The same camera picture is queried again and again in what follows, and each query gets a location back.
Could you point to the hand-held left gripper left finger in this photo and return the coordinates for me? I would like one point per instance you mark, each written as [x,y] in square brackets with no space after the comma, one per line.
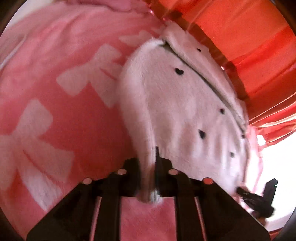
[131,177]

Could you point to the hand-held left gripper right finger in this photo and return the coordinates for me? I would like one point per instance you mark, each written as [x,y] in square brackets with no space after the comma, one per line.
[162,177]

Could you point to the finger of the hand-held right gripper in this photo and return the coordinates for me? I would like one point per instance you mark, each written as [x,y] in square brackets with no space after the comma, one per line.
[256,202]
[271,188]

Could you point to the white fleece garment black hearts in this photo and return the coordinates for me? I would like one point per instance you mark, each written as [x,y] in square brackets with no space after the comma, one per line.
[180,111]

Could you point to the pink blanket with white bows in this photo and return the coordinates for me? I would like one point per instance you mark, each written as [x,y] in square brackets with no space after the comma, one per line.
[69,139]

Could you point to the pink cloth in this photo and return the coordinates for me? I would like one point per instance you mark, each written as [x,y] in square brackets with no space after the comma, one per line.
[111,4]

